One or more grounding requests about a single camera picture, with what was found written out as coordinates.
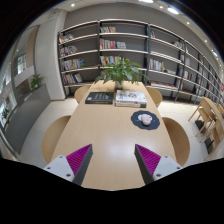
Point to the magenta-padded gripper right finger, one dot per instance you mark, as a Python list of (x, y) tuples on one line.
[(154, 164)]

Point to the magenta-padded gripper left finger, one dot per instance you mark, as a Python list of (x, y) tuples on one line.
[(71, 164)]

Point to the pale pink computer mouse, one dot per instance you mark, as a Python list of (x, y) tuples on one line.
[(145, 120)]

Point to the dark sheep-face mouse pad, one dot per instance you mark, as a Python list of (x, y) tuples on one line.
[(154, 126)]

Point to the tan round-back chair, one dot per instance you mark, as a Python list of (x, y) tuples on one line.
[(155, 96), (55, 136), (81, 94), (178, 140)]

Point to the thick book white spine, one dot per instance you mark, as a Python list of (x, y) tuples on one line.
[(130, 105)]

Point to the grey low counter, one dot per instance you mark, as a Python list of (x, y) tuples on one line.
[(28, 116)]

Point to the group of wooden slatted chairs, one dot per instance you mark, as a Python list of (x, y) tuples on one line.
[(210, 120)]

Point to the white illustrated cover book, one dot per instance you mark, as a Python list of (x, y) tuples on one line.
[(130, 96)]

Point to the black hardcover book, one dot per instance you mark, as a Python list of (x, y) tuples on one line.
[(99, 97)]

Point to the small potted floor plant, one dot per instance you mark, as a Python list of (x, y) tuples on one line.
[(5, 114), (36, 81)]

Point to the green potted plant white pot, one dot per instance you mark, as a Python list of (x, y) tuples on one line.
[(121, 71)]

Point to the grey bookshelf unit with books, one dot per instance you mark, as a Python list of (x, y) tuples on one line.
[(86, 43)]

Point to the group of round ceiling lights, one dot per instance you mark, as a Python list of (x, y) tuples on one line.
[(172, 10)]

